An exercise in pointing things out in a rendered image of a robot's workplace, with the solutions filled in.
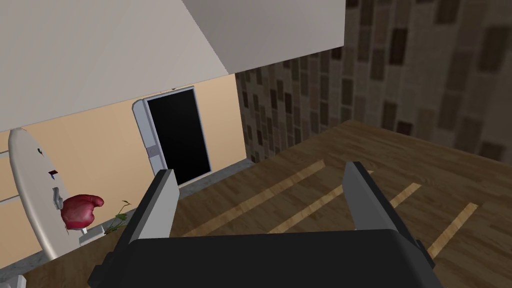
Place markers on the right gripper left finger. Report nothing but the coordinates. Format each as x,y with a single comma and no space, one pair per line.
156,214

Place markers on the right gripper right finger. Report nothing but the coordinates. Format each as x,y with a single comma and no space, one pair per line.
370,200

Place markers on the green potted plant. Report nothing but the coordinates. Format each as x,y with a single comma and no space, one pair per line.
119,218

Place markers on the white round table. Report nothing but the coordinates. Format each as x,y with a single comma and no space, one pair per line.
36,188

